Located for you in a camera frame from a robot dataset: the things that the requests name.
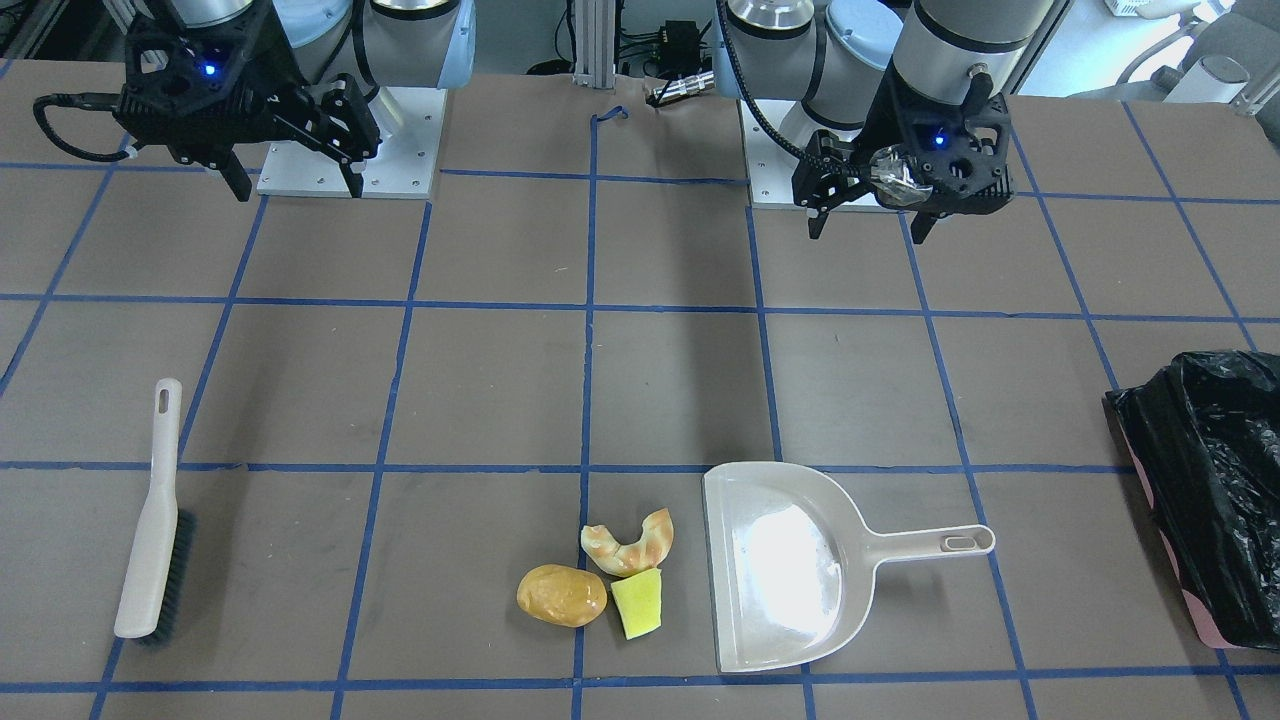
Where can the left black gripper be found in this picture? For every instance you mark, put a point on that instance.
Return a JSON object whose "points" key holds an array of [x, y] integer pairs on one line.
{"points": [[868, 128]]}

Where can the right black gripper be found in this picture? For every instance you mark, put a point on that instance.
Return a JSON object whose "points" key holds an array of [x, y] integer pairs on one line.
{"points": [[283, 92]]}

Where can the beige plastic dustpan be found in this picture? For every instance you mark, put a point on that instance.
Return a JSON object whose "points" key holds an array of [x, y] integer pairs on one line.
{"points": [[793, 564]]}

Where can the white hand brush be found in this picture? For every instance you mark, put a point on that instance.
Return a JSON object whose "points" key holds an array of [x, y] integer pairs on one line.
{"points": [[163, 536]]}

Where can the curved bread piece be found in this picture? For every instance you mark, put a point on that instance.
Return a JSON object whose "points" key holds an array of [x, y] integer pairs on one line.
{"points": [[627, 560]]}

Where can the yellow green sponge piece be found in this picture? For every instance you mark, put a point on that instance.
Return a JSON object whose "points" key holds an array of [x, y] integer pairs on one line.
{"points": [[639, 602]]}

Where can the brown potato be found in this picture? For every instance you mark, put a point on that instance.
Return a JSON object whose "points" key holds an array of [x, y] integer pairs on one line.
{"points": [[562, 596]]}

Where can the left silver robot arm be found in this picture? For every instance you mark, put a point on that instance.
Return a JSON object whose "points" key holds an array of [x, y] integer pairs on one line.
{"points": [[831, 55]]}

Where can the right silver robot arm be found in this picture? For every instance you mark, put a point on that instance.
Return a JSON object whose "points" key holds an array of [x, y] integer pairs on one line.
{"points": [[421, 44]]}

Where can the pink bin with black bag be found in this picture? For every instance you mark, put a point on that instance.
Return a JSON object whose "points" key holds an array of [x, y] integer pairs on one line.
{"points": [[1202, 435]]}

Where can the black power adapter box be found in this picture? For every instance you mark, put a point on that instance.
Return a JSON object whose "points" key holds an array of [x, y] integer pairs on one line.
{"points": [[675, 49]]}

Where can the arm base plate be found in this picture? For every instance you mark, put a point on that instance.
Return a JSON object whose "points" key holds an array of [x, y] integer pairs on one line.
{"points": [[770, 168], [411, 122]]}

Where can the silver cable connector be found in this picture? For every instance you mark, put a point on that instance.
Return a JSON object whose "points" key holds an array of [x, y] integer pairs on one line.
{"points": [[680, 89]]}

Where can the aluminium frame post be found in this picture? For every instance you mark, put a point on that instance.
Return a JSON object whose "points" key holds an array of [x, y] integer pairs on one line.
{"points": [[594, 35]]}

